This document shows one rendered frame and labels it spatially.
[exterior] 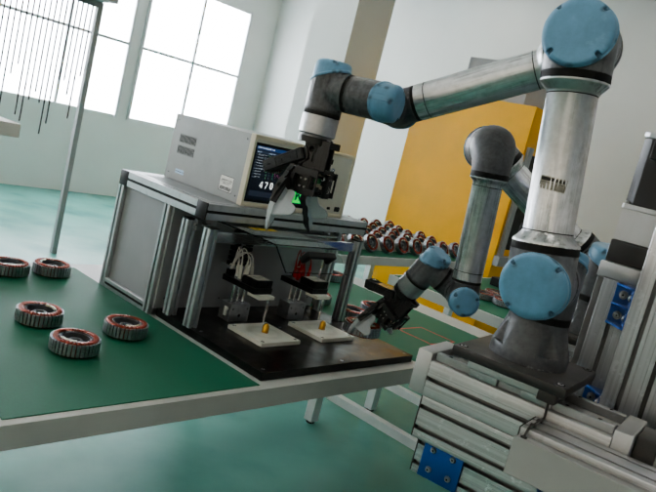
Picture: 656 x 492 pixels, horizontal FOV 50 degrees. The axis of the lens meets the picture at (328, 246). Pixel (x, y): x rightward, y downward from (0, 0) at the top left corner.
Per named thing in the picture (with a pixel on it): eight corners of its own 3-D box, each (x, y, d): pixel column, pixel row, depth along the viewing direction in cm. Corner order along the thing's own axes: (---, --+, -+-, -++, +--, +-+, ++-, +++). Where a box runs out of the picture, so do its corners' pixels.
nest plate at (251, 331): (300, 345, 199) (301, 340, 199) (261, 348, 188) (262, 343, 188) (266, 326, 209) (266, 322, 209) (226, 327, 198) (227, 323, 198)
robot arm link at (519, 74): (620, 22, 132) (384, 91, 154) (616, 7, 122) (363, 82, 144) (632, 82, 132) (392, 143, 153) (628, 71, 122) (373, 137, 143)
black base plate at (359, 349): (411, 361, 218) (413, 354, 217) (260, 381, 170) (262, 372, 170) (307, 310, 248) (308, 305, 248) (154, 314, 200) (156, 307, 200)
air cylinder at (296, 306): (303, 318, 227) (307, 303, 227) (286, 319, 222) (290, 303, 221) (292, 313, 231) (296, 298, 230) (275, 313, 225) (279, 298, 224)
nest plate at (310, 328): (353, 340, 218) (354, 336, 217) (321, 343, 206) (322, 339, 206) (319, 323, 227) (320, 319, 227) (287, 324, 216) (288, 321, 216)
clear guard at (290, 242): (347, 274, 193) (352, 254, 192) (285, 272, 175) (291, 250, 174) (269, 242, 214) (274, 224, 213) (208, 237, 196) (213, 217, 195)
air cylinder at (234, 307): (247, 321, 209) (251, 304, 208) (227, 321, 204) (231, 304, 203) (236, 315, 213) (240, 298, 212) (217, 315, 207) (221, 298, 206)
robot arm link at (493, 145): (528, 128, 167) (484, 323, 174) (519, 129, 178) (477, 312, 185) (480, 119, 168) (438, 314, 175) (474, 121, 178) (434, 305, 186)
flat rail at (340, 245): (355, 252, 233) (358, 243, 233) (210, 242, 187) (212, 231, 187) (353, 251, 234) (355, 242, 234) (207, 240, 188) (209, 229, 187)
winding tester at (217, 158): (341, 218, 228) (356, 156, 225) (240, 205, 196) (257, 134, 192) (264, 190, 253) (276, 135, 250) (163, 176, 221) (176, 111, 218)
